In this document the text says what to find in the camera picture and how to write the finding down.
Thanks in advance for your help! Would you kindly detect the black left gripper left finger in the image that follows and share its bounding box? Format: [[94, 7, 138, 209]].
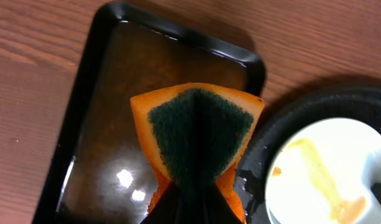
[[140, 184, 190, 224]]

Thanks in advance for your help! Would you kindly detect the light blue plate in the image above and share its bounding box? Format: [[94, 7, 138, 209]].
[[265, 118, 381, 223]]

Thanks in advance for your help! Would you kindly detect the green yellow sponge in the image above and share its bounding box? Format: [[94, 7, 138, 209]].
[[131, 83, 264, 223]]

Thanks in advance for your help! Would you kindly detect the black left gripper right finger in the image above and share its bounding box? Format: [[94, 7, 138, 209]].
[[190, 186, 242, 224]]

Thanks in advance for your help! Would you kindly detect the black round tray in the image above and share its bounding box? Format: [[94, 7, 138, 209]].
[[234, 83, 381, 223]]

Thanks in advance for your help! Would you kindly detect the black rectangular water tray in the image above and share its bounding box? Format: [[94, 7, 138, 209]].
[[33, 1, 265, 223]]

